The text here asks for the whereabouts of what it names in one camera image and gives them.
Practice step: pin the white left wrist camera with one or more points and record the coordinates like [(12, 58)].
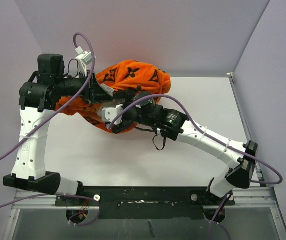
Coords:
[(83, 58)]

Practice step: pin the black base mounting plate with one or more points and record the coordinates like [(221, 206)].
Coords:
[(151, 203)]

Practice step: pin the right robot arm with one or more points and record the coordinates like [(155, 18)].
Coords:
[(178, 126)]

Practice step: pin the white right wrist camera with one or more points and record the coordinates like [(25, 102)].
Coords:
[(112, 115)]

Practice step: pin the aluminium frame rail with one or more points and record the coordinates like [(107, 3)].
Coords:
[(82, 211)]

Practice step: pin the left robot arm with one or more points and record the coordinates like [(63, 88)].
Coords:
[(37, 100)]

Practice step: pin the orange patterned pillowcase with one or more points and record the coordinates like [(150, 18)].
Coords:
[(126, 75)]

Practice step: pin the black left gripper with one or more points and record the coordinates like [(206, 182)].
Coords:
[(94, 93)]

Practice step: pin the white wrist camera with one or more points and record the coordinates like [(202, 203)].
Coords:
[(83, 58), (112, 115)]

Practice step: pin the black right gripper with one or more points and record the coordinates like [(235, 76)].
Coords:
[(128, 94)]

